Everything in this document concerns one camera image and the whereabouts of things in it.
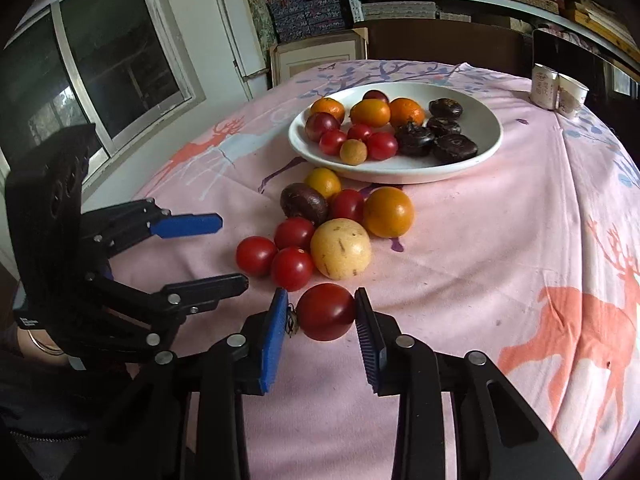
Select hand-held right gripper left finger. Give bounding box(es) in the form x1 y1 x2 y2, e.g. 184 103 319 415
60 288 290 480

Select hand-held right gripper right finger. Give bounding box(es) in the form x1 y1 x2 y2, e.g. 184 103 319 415
354 287 583 480

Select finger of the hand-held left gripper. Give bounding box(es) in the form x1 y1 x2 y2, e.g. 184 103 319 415
65 273 250 363
80 198 224 263

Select small tan longan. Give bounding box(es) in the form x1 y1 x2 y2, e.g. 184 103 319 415
339 140 367 166

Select round orange mandarin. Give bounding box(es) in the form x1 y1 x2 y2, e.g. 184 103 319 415
388 97 426 128
362 186 415 239
310 97 347 123

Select smooth orange kumquat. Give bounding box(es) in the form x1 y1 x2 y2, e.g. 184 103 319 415
349 99 392 128

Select dark brown water chestnut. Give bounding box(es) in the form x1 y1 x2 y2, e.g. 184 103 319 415
395 122 436 157
432 134 479 163
428 98 463 120
426 116 462 137

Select white ceramic plate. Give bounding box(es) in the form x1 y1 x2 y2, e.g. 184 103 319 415
288 81 502 184

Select person's left forearm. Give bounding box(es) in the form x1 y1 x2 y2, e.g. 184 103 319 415
0 322 136 480

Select yellow passion fruit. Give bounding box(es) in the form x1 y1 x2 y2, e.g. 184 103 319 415
310 218 373 281

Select dark purple passion fruit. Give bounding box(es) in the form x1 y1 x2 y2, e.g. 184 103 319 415
279 183 329 227

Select pink deer print tablecloth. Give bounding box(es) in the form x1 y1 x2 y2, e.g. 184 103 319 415
107 59 640 480

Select small yellow orange kumquat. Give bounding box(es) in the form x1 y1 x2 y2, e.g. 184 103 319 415
304 167 343 200

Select white framed window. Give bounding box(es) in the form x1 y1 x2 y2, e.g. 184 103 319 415
0 0 207 196

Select white leaning boards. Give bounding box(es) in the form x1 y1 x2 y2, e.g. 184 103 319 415
210 0 268 103

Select pale wooden framed panel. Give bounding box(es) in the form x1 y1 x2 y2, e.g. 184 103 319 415
269 27 370 88

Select green patterned board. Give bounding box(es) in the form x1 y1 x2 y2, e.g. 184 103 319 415
239 0 278 61

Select stack of blue patterned boxes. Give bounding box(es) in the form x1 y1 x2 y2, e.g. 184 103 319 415
262 0 351 43

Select white metal shelf rack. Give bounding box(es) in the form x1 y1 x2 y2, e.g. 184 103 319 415
335 0 640 71

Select brown wooden board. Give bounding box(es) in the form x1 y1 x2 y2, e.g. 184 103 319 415
367 20 531 78

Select pale drink can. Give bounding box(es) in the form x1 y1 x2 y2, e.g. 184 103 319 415
530 63 559 111

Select white paper cup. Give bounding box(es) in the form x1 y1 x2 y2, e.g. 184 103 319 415
556 73 590 120

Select stack of wooden flat boxes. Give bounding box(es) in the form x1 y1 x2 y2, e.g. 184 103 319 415
560 0 640 56

